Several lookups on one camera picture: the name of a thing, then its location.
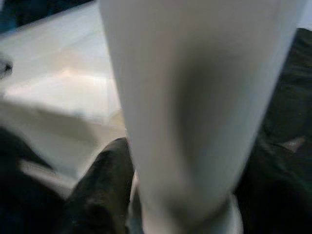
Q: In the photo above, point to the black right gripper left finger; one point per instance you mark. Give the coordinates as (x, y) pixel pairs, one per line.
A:
(102, 195)

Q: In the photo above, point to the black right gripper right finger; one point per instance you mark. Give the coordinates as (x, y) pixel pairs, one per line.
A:
(273, 207)

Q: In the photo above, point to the white plastic table top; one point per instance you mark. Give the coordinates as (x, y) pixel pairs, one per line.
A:
(61, 85)

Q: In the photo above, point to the white plastic table leg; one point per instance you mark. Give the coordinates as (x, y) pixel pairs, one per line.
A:
(195, 97)

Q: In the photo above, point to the black plastic sheet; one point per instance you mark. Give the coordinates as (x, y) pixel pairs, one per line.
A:
(292, 97)

